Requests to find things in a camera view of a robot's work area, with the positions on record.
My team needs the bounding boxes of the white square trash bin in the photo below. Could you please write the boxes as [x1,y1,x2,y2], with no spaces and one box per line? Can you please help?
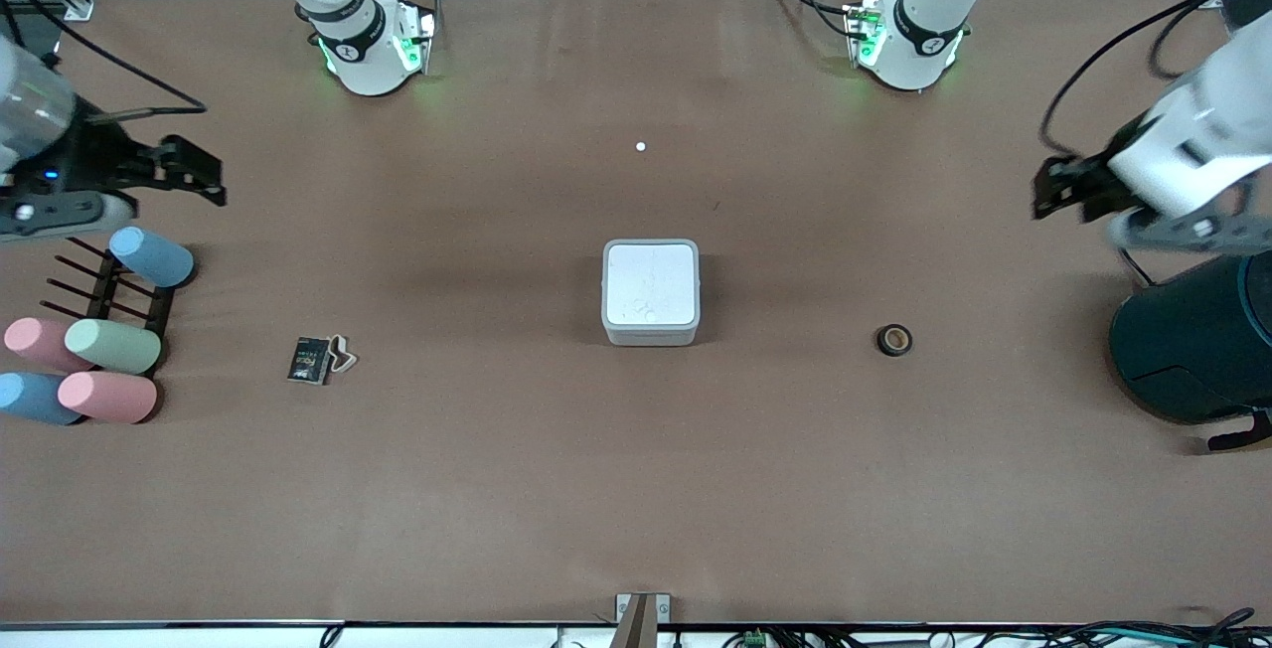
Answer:
[601,239,702,347]

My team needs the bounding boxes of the blue cup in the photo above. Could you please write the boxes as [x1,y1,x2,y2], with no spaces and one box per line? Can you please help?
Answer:
[109,227,197,289]
[0,373,85,426]

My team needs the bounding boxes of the black cup rack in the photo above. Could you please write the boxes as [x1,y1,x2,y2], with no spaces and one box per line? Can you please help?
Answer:
[40,236,178,371]

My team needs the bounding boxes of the green cup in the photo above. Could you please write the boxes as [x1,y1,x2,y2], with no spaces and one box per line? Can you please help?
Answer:
[65,319,162,376]

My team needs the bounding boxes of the black snack packet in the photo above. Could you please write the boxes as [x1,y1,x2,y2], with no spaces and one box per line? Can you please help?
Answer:
[288,336,333,386]

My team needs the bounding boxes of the pink cup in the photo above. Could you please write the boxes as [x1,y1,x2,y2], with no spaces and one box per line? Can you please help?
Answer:
[58,372,158,424]
[3,318,95,373]

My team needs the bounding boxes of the metal base connector plate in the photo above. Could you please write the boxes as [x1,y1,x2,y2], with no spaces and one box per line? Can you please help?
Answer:
[845,0,887,68]
[397,10,439,75]

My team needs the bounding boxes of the brown table cover sheet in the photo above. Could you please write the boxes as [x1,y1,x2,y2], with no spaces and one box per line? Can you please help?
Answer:
[0,0,1272,625]

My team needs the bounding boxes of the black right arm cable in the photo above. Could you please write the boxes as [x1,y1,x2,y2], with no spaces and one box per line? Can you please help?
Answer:
[0,0,208,118]

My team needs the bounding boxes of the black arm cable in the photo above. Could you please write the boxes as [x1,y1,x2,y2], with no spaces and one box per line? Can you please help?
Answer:
[0,0,208,118]
[1038,0,1221,157]

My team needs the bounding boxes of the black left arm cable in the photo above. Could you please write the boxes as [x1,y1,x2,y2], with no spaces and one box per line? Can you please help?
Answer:
[1038,0,1221,157]

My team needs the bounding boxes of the white table edge rail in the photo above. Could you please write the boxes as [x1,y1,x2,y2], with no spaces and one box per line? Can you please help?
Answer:
[0,620,1272,648]

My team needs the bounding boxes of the black cable bundle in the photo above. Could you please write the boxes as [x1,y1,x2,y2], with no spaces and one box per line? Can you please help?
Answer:
[1033,608,1272,648]

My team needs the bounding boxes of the metal edge bracket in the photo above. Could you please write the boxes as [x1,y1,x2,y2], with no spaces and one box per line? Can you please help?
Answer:
[615,592,671,648]

